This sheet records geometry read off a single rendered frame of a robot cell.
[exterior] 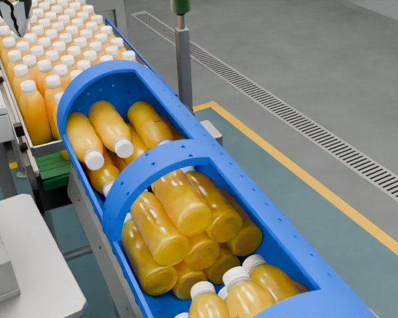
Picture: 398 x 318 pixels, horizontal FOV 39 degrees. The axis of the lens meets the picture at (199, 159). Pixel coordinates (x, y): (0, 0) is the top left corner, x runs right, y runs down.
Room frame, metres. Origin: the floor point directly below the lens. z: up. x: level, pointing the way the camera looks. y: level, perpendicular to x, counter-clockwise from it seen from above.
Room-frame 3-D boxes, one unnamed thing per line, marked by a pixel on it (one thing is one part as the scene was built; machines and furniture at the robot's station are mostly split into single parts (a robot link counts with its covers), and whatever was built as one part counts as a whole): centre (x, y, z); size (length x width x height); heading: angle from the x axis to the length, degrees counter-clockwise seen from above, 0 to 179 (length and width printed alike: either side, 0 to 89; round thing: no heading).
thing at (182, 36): (1.75, 0.04, 0.55); 0.04 x 0.04 x 1.10; 23
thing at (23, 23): (1.28, 0.39, 1.33); 0.06 x 0.03 x 0.09; 170
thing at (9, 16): (1.29, 0.42, 1.33); 0.06 x 0.03 x 0.09; 170
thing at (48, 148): (1.33, 0.25, 0.96); 0.40 x 0.01 x 0.03; 113
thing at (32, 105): (1.42, 0.47, 0.99); 0.07 x 0.07 x 0.17
